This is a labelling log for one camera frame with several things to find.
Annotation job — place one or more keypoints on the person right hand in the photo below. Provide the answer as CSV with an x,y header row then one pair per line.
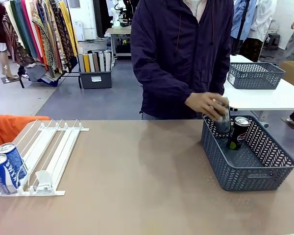
x,y
201,101

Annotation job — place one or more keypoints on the black soda can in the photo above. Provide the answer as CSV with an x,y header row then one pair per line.
x,y
224,122
237,134

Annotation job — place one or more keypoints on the grey plastic woven basket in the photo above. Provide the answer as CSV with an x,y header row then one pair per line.
x,y
235,169
254,77

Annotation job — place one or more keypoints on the blue Pocari Sweat can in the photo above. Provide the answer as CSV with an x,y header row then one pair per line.
x,y
5,171
16,156

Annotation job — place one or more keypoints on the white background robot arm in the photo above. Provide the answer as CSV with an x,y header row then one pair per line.
x,y
118,12

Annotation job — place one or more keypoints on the person right forearm navy sleeve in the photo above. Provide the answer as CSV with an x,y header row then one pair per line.
x,y
174,85

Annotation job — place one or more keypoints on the white can dispenser rack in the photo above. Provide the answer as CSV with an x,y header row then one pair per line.
x,y
54,147

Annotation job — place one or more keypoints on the white dispenser pusher paddle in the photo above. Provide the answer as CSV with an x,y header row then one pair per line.
x,y
44,178

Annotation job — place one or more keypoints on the person blue jeans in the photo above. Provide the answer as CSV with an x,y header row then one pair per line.
x,y
166,116

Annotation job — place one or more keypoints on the white side table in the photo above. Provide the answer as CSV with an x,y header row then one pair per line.
x,y
259,98

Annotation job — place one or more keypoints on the person torso navy jacket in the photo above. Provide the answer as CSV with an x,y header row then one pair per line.
x,y
171,49

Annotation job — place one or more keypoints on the hanging light blue shirt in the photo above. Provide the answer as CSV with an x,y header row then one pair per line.
x,y
242,19

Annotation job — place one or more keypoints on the black garment stand pole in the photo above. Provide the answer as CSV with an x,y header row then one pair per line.
x,y
242,19

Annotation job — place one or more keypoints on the black stool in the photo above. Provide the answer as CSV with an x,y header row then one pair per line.
x,y
272,41

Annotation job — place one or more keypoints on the background workbench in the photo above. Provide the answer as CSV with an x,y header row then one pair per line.
x,y
120,41

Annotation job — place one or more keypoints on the hanging white shirt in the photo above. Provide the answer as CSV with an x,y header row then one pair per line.
x,y
262,19

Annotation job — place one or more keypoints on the grey storage bin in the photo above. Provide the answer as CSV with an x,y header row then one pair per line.
x,y
95,79

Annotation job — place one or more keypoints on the brown board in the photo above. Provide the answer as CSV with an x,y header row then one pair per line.
x,y
96,62

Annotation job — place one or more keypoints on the yellow board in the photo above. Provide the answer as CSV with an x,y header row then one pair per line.
x,y
86,63

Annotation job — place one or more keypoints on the white air purifier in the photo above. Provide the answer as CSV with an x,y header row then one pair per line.
x,y
78,30

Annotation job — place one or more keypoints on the hanging yellow fabric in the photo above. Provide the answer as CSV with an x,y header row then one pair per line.
x,y
68,27

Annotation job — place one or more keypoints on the pile of cloths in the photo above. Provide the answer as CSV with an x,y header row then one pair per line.
x,y
41,74

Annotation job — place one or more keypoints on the hanging patterned fabrics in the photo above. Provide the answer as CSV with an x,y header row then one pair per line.
x,y
51,36

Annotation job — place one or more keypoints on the hanging orange fabric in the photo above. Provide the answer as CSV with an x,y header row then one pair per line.
x,y
41,49

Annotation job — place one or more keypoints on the hanging green fabric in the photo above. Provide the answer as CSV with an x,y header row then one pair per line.
x,y
22,27

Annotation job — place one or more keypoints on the orange cloth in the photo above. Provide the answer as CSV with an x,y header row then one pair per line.
x,y
5,129

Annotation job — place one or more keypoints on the black clothes rack frame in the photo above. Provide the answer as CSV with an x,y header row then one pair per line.
x,y
74,49

